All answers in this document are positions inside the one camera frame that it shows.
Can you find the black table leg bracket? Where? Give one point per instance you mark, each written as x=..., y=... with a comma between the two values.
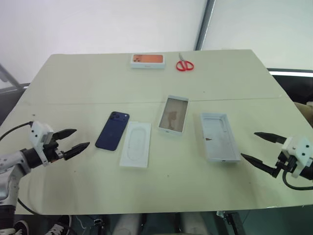
x=232, y=220

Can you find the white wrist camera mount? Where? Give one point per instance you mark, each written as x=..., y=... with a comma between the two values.
x=299, y=149
x=39, y=132

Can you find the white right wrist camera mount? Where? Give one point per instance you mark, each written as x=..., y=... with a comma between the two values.
x=299, y=149

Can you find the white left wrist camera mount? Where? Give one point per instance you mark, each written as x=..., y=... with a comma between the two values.
x=39, y=132

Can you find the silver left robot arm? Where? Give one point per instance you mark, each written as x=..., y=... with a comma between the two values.
x=9, y=169

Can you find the black white sneaker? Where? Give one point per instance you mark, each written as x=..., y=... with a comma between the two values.
x=22, y=227
x=58, y=226

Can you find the white phone box lid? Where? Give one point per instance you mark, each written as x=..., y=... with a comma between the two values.
x=172, y=115

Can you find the tan brown object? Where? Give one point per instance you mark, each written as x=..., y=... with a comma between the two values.
x=304, y=112

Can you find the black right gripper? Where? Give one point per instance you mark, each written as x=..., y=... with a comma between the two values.
x=287, y=165

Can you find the grey metal pole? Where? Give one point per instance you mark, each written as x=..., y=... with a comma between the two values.
x=204, y=24

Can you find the white phone box base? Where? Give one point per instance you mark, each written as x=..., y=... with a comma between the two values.
x=218, y=139

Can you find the dark blue smartphone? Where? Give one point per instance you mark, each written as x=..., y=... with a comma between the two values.
x=111, y=132

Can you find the white cardboard insert card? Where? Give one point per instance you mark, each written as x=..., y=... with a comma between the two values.
x=135, y=144

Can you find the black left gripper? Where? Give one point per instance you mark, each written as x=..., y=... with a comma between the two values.
x=52, y=151

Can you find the grey metal frame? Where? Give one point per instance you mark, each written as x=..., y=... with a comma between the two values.
x=9, y=77

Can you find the black desk with bright edge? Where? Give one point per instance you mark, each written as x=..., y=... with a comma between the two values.
x=293, y=83

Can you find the orange printed phone box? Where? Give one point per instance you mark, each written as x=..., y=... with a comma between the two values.
x=147, y=61

